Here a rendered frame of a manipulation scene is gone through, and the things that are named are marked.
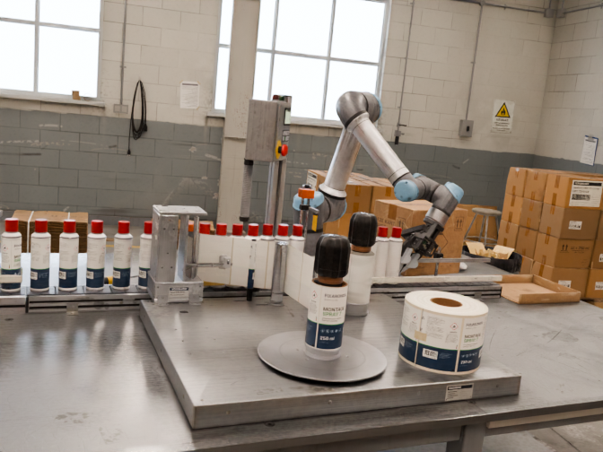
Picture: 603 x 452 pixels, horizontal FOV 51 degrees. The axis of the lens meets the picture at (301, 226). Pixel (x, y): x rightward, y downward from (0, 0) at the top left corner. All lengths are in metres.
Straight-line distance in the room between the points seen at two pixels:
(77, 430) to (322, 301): 0.57
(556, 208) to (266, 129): 3.89
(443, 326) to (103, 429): 0.77
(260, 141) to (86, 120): 5.44
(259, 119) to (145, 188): 5.45
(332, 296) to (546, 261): 4.32
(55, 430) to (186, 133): 6.22
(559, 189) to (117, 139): 4.57
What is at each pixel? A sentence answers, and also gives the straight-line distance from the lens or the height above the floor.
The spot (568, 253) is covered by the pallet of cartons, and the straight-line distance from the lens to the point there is 5.66.
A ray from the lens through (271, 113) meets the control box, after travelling 2.00.
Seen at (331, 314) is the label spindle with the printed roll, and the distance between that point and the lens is 1.46.
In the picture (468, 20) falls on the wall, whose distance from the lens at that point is 8.34.
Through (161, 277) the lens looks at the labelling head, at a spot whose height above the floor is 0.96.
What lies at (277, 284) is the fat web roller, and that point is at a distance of 1.88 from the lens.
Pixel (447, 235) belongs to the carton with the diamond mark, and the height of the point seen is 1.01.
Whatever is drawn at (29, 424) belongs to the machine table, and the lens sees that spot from 1.34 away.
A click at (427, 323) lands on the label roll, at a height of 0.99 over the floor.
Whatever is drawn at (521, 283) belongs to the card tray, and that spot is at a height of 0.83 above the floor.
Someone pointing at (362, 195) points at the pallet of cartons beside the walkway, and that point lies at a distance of 5.43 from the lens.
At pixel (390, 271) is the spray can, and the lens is 2.26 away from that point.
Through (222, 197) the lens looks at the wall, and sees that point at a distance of 7.42.
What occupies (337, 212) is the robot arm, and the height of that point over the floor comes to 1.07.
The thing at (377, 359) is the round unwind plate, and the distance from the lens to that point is 1.55.
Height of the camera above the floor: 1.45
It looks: 10 degrees down
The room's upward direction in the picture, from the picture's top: 6 degrees clockwise
